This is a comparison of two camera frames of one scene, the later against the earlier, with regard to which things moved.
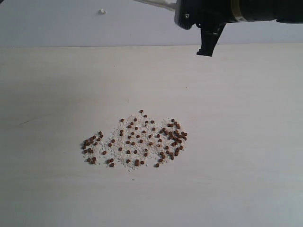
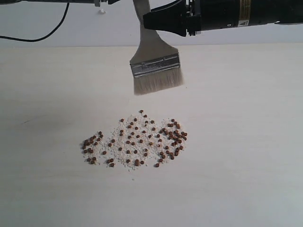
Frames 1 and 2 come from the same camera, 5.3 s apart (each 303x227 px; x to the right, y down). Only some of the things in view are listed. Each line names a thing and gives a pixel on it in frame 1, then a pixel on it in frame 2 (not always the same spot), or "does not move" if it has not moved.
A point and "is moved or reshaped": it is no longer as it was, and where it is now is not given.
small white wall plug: (102, 11) does not move
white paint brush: (171, 4) is moved or reshaped
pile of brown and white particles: (136, 141) does not move
